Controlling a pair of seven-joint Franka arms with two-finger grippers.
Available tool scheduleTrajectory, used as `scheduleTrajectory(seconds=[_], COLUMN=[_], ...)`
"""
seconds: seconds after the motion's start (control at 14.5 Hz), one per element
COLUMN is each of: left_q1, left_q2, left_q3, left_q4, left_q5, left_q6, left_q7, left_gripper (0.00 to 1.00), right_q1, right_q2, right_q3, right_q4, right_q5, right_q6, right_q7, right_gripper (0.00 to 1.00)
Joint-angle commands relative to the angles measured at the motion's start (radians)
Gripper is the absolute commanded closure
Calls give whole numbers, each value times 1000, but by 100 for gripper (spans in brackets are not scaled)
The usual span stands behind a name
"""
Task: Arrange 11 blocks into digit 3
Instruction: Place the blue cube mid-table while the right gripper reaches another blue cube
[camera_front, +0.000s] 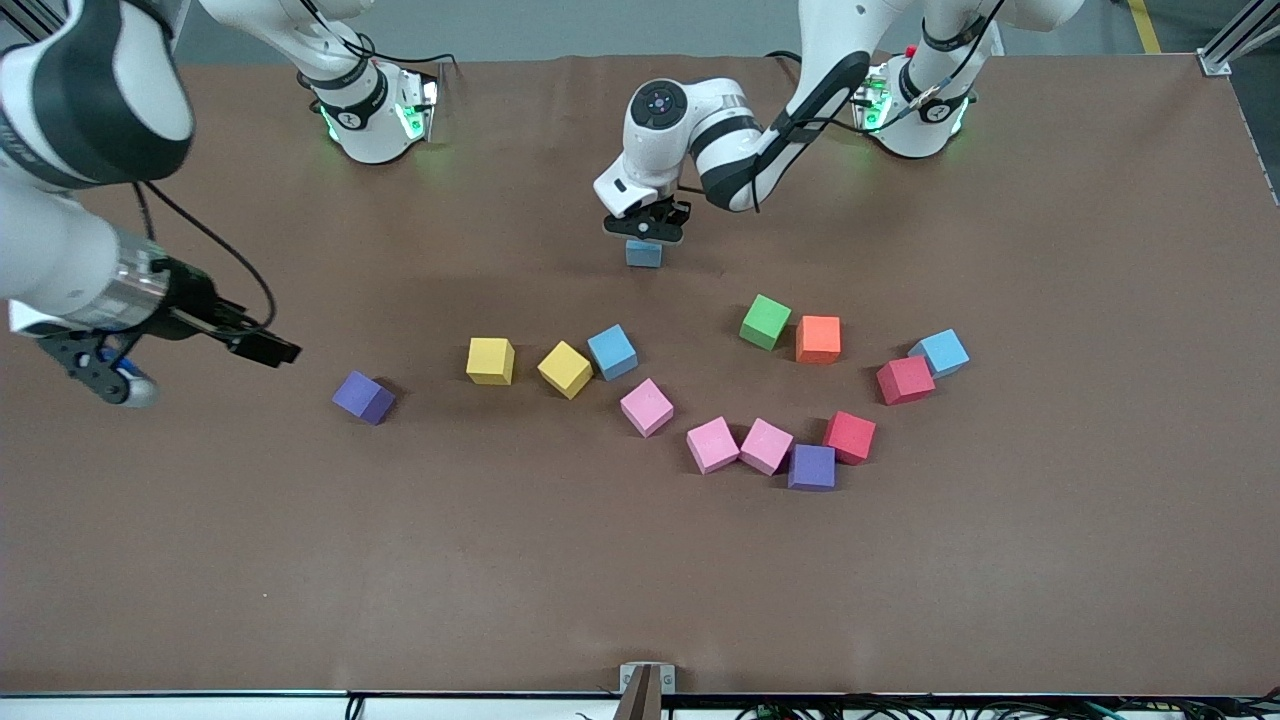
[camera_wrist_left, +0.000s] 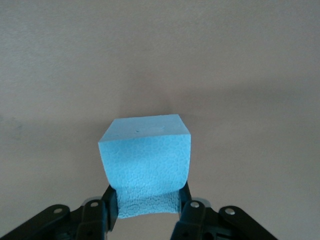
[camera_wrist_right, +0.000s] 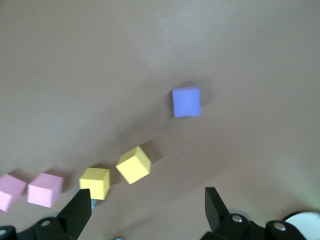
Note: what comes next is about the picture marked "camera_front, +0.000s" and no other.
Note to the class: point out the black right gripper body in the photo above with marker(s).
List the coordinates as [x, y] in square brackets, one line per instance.
[189, 303]

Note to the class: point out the light blue foam cube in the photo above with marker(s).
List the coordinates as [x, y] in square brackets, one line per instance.
[942, 351]
[612, 352]
[643, 256]

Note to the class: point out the green foam cube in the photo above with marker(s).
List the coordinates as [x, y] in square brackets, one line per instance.
[765, 322]

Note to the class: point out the yellow foam cube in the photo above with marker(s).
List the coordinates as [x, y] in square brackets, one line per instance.
[490, 361]
[565, 370]

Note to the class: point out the orange foam cube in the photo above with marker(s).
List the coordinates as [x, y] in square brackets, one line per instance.
[818, 340]

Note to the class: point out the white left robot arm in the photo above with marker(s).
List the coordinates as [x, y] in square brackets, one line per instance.
[720, 130]

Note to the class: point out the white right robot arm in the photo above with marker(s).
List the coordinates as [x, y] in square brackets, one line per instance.
[60, 250]

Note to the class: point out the purple foam cube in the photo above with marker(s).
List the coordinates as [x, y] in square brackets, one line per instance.
[362, 397]
[811, 467]

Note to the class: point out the pink foam cube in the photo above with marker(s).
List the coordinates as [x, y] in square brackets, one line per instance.
[766, 446]
[712, 445]
[646, 407]

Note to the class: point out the brown table cover sheet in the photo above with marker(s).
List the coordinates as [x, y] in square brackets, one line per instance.
[200, 560]

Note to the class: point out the red foam cube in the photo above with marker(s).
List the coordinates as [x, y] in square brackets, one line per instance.
[850, 437]
[905, 380]

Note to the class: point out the white table edge rail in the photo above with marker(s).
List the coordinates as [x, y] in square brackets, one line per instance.
[150, 710]

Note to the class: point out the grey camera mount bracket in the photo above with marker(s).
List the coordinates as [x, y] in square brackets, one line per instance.
[646, 690]

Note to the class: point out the aluminium frame post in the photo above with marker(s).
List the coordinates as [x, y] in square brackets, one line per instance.
[1235, 40]

